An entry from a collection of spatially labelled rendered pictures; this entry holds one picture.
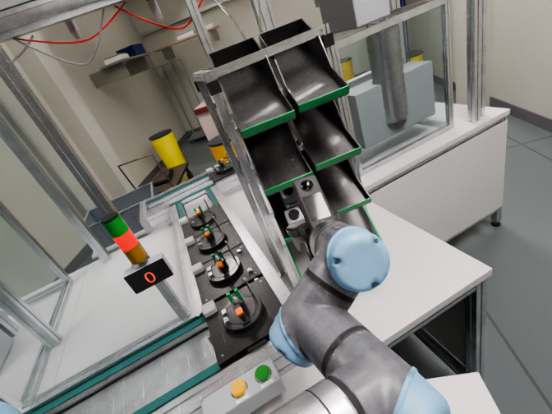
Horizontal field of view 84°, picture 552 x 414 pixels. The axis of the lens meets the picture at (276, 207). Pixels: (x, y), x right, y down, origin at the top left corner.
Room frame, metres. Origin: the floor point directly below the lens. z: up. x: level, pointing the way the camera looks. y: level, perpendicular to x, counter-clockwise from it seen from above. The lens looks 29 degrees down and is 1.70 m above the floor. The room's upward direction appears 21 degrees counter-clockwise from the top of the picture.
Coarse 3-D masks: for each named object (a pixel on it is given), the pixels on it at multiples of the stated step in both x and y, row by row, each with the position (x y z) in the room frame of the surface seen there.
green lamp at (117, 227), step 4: (120, 216) 0.80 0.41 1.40; (116, 220) 0.78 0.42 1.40; (120, 220) 0.79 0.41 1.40; (104, 224) 0.77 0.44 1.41; (108, 224) 0.77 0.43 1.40; (112, 224) 0.77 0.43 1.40; (116, 224) 0.77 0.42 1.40; (120, 224) 0.78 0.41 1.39; (124, 224) 0.79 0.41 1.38; (108, 228) 0.77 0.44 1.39; (112, 228) 0.77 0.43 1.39; (116, 228) 0.77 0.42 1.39; (120, 228) 0.78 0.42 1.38; (124, 228) 0.78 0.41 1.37; (128, 228) 0.80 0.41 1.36; (108, 232) 0.78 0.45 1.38; (112, 232) 0.77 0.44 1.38; (116, 232) 0.77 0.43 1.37; (120, 232) 0.77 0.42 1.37; (124, 232) 0.78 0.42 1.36; (112, 236) 0.77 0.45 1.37; (116, 236) 0.77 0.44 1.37; (120, 236) 0.77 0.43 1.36
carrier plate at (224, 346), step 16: (256, 288) 0.81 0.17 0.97; (224, 304) 0.80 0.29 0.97; (272, 304) 0.72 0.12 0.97; (208, 320) 0.75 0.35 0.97; (272, 320) 0.65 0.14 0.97; (224, 336) 0.67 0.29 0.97; (240, 336) 0.64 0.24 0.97; (256, 336) 0.62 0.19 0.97; (224, 352) 0.61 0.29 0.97; (240, 352) 0.59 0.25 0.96
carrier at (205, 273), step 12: (228, 252) 1.08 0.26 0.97; (204, 264) 1.06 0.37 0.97; (216, 264) 1.00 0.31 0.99; (228, 264) 0.97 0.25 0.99; (240, 264) 0.95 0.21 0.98; (252, 264) 0.95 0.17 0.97; (204, 276) 0.99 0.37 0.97; (216, 276) 0.93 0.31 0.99; (228, 276) 0.91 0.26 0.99; (240, 276) 0.91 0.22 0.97; (252, 276) 0.88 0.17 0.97; (204, 288) 0.92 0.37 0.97; (216, 288) 0.89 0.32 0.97; (228, 288) 0.87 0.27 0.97; (240, 288) 0.86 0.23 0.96; (204, 300) 0.86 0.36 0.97; (216, 300) 0.84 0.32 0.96
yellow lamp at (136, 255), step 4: (132, 248) 0.78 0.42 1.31; (136, 248) 0.78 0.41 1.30; (140, 248) 0.79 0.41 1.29; (124, 252) 0.77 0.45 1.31; (128, 252) 0.77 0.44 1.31; (132, 252) 0.77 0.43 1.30; (136, 252) 0.77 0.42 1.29; (140, 252) 0.78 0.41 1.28; (144, 252) 0.79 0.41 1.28; (128, 256) 0.77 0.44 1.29; (132, 256) 0.77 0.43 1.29; (136, 256) 0.77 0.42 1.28; (140, 256) 0.78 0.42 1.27; (144, 256) 0.78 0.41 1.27; (132, 260) 0.77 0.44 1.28; (136, 260) 0.77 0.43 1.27; (140, 260) 0.77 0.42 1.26
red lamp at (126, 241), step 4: (128, 232) 0.79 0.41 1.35; (124, 236) 0.77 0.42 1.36; (128, 236) 0.78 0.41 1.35; (132, 236) 0.79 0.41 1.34; (116, 240) 0.77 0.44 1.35; (120, 240) 0.77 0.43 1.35; (124, 240) 0.77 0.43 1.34; (128, 240) 0.78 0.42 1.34; (132, 240) 0.78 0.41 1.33; (136, 240) 0.80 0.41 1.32; (120, 244) 0.77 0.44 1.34; (124, 244) 0.77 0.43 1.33; (128, 244) 0.77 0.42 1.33; (132, 244) 0.78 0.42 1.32; (136, 244) 0.79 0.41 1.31; (120, 248) 0.78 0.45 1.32; (124, 248) 0.77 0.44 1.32; (128, 248) 0.77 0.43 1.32
